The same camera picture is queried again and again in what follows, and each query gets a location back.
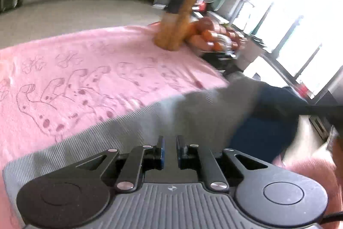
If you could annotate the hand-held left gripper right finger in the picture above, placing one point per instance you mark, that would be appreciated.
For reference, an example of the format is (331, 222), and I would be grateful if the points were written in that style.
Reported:
(179, 152)

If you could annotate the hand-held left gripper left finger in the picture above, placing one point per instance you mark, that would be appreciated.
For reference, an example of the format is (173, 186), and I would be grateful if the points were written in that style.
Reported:
(160, 152)

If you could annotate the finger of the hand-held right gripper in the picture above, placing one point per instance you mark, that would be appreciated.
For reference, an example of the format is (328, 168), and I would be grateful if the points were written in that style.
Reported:
(319, 112)

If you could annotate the grey and blue sweatshirt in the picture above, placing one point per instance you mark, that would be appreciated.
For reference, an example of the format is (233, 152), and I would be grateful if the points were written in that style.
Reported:
(187, 116)

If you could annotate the window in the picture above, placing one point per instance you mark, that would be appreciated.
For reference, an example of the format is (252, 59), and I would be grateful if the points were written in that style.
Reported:
(294, 17)

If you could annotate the pink printed blanket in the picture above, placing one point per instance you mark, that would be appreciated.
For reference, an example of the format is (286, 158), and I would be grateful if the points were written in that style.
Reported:
(93, 78)

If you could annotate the pile of red orange fruit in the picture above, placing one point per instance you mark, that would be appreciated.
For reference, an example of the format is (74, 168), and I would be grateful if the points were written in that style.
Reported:
(214, 34)

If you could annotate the orange plush toy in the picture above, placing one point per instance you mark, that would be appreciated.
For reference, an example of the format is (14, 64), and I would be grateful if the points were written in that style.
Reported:
(179, 17)

